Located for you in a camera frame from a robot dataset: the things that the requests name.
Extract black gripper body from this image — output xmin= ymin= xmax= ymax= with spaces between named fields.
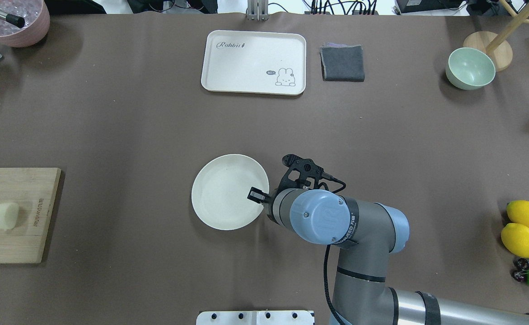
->
xmin=269 ymin=154 xmax=324 ymax=204

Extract cream round plate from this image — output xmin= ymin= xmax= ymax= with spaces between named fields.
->
xmin=191 ymin=154 xmax=270 ymax=231

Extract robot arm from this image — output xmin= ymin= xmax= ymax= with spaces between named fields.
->
xmin=248 ymin=154 xmax=529 ymax=325

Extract cream rabbit tray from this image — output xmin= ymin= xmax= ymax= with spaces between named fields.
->
xmin=201 ymin=30 xmax=306 ymax=95

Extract white bun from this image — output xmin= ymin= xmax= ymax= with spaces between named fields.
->
xmin=0 ymin=202 xmax=20 ymax=230

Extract grey folded cloth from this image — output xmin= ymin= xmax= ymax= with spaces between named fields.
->
xmin=320 ymin=43 xmax=365 ymax=82

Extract mint green bowl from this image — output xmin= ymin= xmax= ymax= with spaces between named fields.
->
xmin=445 ymin=47 xmax=497 ymax=90

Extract yellow lemon far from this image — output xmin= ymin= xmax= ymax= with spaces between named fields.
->
xmin=506 ymin=200 xmax=529 ymax=227

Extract yellow lemon near lime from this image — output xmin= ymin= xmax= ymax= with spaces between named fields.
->
xmin=501 ymin=223 xmax=529 ymax=258

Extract bamboo cutting board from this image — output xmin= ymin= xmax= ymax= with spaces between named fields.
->
xmin=0 ymin=168 xmax=61 ymax=264

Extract wooden cup stand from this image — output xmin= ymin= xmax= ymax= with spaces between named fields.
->
xmin=462 ymin=0 xmax=529 ymax=72

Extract dark cherries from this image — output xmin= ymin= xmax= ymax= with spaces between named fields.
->
xmin=511 ymin=258 xmax=529 ymax=283

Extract pink ice bowl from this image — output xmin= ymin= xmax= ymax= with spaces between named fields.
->
xmin=0 ymin=0 xmax=50 ymax=47

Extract black tool in bowl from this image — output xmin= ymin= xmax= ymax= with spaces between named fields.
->
xmin=0 ymin=9 xmax=25 ymax=28

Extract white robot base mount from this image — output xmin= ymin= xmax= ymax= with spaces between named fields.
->
xmin=196 ymin=309 xmax=315 ymax=325

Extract aluminium frame post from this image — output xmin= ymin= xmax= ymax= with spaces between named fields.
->
xmin=246 ymin=0 xmax=270 ymax=21

